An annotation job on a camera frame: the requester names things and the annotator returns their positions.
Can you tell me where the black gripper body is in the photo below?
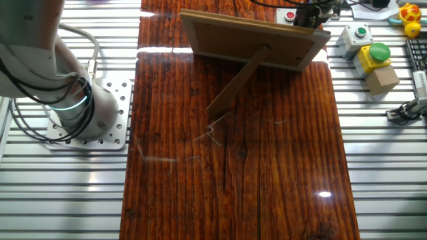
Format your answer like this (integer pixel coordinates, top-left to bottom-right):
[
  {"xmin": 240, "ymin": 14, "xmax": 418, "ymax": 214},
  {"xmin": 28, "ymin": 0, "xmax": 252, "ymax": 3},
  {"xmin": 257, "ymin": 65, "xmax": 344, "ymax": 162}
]
[{"xmin": 296, "ymin": 2, "xmax": 334, "ymax": 21}]

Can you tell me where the grey box red button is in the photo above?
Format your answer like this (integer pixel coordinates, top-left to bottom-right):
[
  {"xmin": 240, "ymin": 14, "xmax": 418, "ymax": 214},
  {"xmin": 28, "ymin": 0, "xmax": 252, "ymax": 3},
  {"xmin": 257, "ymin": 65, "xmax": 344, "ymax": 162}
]
[{"xmin": 274, "ymin": 7, "xmax": 298, "ymax": 26}]

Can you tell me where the grey box small green button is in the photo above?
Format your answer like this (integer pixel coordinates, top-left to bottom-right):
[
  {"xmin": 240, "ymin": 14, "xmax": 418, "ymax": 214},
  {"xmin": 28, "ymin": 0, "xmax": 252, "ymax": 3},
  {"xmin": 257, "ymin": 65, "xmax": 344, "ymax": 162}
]
[{"xmin": 336, "ymin": 22, "xmax": 374, "ymax": 61}]

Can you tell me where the white paper sheet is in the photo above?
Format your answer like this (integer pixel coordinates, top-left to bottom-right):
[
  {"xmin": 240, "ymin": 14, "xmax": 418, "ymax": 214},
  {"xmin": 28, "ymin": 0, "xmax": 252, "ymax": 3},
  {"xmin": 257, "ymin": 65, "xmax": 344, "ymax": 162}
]
[{"xmin": 350, "ymin": 1, "xmax": 401, "ymax": 20}]

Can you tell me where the yellow box green mushroom button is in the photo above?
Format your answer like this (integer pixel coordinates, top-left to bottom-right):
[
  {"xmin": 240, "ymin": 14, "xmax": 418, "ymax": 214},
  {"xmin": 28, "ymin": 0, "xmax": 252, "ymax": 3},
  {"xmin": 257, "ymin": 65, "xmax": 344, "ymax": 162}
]
[{"xmin": 352, "ymin": 42, "xmax": 392, "ymax": 79}]

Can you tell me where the plain wooden block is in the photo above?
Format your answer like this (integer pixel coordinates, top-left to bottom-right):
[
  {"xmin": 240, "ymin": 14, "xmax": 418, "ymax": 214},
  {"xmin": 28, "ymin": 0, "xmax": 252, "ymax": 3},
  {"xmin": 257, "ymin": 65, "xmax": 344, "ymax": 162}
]
[{"xmin": 364, "ymin": 65, "xmax": 400, "ymax": 96}]

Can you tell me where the yellow orange toy duck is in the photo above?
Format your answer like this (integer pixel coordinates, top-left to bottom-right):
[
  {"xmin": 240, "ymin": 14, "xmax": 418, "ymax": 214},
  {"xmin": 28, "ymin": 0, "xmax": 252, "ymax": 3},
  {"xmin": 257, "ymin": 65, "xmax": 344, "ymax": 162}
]
[{"xmin": 398, "ymin": 2, "xmax": 423, "ymax": 38}]

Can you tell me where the black keyboard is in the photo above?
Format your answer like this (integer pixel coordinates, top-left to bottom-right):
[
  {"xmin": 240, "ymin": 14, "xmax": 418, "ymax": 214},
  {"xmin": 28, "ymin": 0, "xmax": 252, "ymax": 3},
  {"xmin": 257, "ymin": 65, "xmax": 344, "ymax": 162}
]
[{"xmin": 405, "ymin": 39, "xmax": 427, "ymax": 73}]

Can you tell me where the grey ribbed device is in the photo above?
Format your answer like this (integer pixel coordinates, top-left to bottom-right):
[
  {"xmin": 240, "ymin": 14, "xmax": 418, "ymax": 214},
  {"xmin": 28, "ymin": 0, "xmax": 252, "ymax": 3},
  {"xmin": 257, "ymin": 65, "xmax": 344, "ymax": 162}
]
[{"xmin": 412, "ymin": 69, "xmax": 427, "ymax": 101}]

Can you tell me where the wood grain table mat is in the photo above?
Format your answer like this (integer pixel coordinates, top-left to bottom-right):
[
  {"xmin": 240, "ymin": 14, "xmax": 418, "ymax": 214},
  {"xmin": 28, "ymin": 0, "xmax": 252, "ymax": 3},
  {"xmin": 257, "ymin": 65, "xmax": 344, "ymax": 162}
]
[{"xmin": 119, "ymin": 0, "xmax": 361, "ymax": 240}]

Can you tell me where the silver perforated mounting plate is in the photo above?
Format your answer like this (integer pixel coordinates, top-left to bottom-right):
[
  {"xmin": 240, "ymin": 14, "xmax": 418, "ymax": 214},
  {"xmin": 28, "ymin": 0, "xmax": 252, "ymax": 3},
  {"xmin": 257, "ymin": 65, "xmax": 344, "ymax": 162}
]
[{"xmin": 45, "ymin": 79, "xmax": 133, "ymax": 151}]

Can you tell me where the wooden picture frame with stand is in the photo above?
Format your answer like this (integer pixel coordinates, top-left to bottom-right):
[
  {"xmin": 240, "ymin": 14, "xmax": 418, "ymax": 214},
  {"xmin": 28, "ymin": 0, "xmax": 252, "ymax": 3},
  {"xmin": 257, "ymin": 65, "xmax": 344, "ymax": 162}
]
[{"xmin": 179, "ymin": 8, "xmax": 331, "ymax": 118}]

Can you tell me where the black metal clamp mount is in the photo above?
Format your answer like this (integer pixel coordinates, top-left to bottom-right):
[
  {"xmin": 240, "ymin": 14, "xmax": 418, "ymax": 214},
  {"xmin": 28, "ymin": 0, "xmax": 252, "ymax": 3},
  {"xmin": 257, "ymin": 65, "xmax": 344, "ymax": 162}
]
[{"xmin": 386, "ymin": 98, "xmax": 427, "ymax": 126}]

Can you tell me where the grey base cable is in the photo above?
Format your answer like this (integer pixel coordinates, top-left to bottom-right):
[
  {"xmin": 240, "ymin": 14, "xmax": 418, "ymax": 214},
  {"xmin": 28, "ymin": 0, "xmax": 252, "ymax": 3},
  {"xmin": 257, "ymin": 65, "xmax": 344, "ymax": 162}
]
[{"xmin": 58, "ymin": 23, "xmax": 101, "ymax": 81}]

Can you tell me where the black base cable bundle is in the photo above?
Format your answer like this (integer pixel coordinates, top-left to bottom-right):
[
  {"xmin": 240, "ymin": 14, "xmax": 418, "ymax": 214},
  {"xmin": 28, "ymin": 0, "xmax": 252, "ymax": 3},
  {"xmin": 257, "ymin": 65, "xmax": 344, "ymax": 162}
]
[{"xmin": 0, "ymin": 56, "xmax": 96, "ymax": 143}]

